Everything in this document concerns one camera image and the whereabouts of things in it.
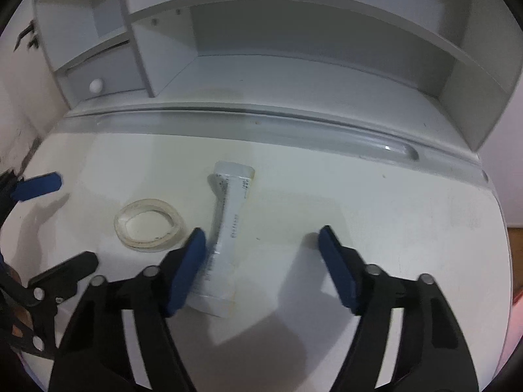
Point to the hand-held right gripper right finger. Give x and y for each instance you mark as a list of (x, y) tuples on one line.
[(339, 269)]

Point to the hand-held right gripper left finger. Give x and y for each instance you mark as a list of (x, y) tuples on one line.
[(188, 269)]

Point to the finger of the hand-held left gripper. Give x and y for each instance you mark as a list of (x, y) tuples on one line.
[(36, 186), (61, 273)]

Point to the long white paper wrapper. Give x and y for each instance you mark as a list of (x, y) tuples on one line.
[(231, 220)]

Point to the clear tape roll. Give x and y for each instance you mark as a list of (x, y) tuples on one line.
[(143, 205)]

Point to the white drawer with round knob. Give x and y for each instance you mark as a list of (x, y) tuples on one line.
[(118, 69)]

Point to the white desk shelf unit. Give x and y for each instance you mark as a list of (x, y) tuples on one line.
[(306, 32)]

